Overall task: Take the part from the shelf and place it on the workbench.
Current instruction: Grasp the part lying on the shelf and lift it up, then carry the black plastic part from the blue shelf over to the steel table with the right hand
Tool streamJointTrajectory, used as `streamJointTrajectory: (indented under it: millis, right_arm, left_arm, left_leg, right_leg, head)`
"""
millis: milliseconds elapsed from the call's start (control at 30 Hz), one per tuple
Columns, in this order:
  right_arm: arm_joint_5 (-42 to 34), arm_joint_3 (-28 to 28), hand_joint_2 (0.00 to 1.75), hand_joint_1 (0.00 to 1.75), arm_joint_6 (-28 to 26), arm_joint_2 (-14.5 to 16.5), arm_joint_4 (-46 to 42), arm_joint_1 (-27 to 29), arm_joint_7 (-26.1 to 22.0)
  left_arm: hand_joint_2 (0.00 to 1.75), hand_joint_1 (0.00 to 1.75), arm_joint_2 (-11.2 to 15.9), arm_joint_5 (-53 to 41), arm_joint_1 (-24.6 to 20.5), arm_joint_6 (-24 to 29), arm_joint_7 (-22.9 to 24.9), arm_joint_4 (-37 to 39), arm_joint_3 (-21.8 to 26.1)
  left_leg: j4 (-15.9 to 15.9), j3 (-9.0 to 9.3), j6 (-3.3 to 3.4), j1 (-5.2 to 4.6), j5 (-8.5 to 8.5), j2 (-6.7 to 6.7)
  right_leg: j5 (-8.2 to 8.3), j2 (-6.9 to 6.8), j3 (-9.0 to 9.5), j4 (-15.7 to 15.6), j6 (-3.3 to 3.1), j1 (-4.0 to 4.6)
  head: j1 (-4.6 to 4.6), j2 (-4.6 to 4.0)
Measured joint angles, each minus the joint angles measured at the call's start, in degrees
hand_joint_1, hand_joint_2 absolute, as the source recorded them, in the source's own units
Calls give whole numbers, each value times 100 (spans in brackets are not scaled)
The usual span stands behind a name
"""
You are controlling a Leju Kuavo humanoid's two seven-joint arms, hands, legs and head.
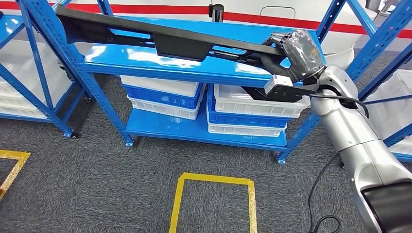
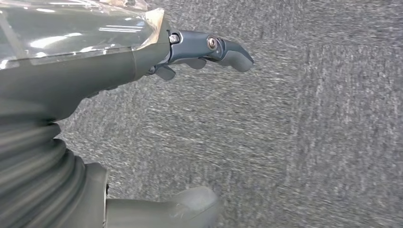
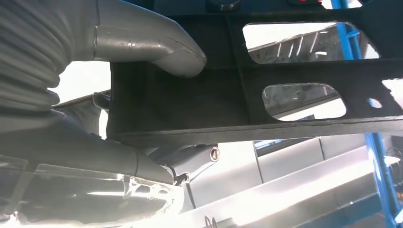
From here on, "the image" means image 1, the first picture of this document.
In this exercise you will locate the white plastic crate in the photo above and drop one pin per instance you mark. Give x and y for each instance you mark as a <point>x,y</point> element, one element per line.
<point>244,109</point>
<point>402,148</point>
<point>161,85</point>
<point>161,109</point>
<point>399,83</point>
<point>19,107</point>
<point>241,130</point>
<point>396,117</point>
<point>16,61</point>

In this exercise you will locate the blue metal shelf rack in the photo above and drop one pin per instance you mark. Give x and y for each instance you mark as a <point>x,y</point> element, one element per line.
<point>9,29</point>
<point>386,71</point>
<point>135,58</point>

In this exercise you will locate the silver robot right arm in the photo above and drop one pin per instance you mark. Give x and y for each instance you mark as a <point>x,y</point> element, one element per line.
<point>347,122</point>

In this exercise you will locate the long black plastic part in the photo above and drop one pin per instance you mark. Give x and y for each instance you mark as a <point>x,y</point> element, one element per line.
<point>180,48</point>

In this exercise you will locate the white car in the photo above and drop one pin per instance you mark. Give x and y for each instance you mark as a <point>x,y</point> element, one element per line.
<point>244,6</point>

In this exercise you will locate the yellow floor tape square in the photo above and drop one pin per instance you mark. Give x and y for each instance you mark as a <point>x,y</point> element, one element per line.
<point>215,178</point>
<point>13,155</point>

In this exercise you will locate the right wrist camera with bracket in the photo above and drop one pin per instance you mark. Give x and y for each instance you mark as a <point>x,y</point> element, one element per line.
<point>280,95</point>

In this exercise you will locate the black stanchion post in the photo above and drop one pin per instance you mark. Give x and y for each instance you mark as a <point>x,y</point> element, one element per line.
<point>217,14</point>

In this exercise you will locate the blue plastic crate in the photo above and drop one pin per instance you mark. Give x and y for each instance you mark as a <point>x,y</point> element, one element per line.
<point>161,98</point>
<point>241,120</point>

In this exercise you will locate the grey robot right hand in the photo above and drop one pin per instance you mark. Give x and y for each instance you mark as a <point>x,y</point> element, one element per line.
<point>302,54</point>

